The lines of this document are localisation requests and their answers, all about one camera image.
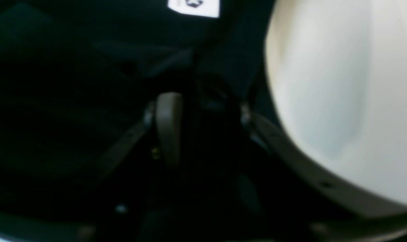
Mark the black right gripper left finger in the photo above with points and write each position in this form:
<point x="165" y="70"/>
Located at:
<point x="165" y="115"/>

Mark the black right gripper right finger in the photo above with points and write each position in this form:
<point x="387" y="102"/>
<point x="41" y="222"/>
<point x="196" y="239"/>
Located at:
<point x="377" y="219"/>

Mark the black T-shirt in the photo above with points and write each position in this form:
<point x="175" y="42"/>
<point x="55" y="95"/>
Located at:
<point x="75" y="75"/>

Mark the white clothing label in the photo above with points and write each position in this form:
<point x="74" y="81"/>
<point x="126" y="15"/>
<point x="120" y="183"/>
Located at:
<point x="204" y="8"/>

